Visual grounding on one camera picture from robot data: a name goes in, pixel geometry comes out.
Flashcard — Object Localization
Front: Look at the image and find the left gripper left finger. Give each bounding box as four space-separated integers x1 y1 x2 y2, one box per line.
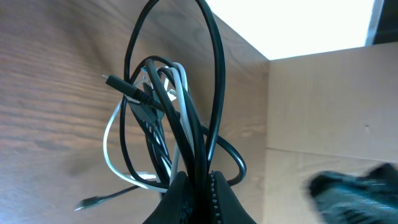
143 172 192 224

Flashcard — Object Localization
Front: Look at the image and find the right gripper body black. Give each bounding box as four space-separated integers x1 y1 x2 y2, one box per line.
307 163 397 224

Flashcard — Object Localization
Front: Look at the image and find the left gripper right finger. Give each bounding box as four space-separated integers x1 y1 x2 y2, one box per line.
209 171 256 224

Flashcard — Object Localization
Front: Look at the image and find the white cable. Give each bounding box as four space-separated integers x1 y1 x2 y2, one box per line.
103 62 195 194

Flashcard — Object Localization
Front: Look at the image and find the black cable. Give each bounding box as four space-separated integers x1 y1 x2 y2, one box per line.
74 0 248 212

